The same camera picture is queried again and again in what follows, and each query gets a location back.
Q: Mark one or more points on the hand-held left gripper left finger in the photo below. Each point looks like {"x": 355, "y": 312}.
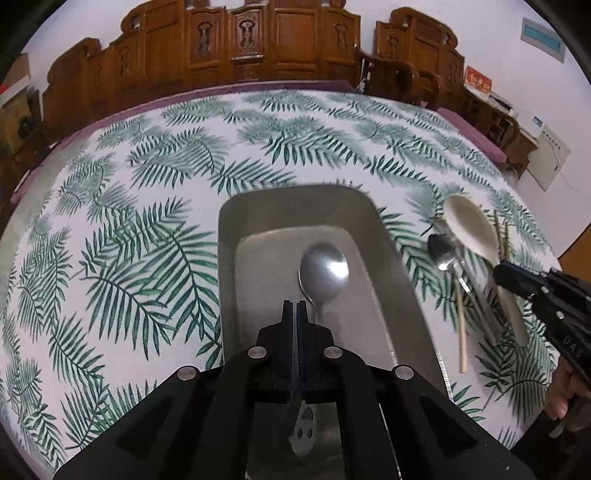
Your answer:
{"x": 287, "y": 332}

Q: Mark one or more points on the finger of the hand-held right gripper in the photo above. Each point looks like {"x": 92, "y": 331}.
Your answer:
{"x": 517, "y": 279}

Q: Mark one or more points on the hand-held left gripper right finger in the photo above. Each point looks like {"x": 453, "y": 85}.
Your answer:
{"x": 301, "y": 332}

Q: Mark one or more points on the stainless steel fork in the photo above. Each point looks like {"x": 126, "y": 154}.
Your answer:
{"x": 485, "y": 318}

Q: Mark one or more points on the large stainless steel spoon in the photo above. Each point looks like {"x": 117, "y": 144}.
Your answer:
{"x": 323, "y": 272}

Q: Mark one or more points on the white ceramic spoon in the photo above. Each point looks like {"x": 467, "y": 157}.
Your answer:
{"x": 468, "y": 221}

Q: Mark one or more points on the light wooden chopstick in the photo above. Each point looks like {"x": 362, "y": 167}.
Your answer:
{"x": 461, "y": 332}

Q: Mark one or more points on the stainless steel rectangular tray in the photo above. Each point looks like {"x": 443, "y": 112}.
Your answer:
{"x": 369, "y": 258}

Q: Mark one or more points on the person's right hand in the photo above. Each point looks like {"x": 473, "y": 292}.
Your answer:
{"x": 559, "y": 392}

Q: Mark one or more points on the person's dark clothing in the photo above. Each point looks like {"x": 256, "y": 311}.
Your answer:
{"x": 545, "y": 443}

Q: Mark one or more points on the white papers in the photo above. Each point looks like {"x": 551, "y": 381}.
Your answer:
{"x": 502, "y": 104}

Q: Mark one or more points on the green leaf print tablecloth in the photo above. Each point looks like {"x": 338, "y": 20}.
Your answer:
{"x": 138, "y": 230}

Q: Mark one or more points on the red box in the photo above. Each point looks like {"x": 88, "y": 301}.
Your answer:
{"x": 478, "y": 82}

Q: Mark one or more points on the carved wooden armchair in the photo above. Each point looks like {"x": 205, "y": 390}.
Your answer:
{"x": 429, "y": 50}

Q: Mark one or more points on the carved wooden bench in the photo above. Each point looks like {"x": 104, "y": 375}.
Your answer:
{"x": 286, "y": 41}

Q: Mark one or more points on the cardboard box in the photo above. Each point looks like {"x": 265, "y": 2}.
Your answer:
{"x": 18, "y": 106}

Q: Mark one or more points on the white wall panel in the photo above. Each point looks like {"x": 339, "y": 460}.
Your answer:
{"x": 549, "y": 159}

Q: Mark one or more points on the small blue wall label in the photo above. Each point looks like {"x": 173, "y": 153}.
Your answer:
{"x": 537, "y": 122}

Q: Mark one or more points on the teal wall sign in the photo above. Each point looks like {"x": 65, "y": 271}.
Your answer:
{"x": 542, "y": 39}

